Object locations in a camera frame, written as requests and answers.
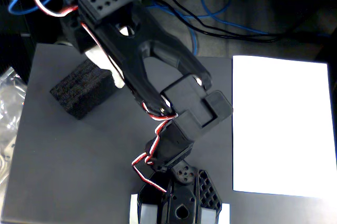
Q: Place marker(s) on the white tape strip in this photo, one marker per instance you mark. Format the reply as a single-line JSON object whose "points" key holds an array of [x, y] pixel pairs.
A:
{"points": [[226, 213], [133, 208]]}

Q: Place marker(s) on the black computer case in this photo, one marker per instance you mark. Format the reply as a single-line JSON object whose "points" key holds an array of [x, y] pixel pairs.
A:
{"points": [[15, 50]]}

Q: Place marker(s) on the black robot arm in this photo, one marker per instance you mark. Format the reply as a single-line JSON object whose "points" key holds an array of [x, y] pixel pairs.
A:
{"points": [[118, 37]]}

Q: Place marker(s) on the black foam cube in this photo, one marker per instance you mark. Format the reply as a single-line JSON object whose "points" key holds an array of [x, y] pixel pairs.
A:
{"points": [[79, 92]]}

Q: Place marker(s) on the grey clamp block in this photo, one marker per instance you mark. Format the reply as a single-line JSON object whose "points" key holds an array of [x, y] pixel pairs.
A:
{"points": [[148, 214], [209, 216]]}

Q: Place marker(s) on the clear plastic bag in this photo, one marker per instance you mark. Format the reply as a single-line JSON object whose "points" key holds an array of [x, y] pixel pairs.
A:
{"points": [[10, 102]]}

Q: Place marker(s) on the dark grey table mat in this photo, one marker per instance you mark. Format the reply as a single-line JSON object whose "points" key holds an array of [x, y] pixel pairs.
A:
{"points": [[79, 155]]}

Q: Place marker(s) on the white paper sheet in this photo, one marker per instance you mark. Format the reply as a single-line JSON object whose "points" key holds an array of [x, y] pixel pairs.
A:
{"points": [[279, 129]]}

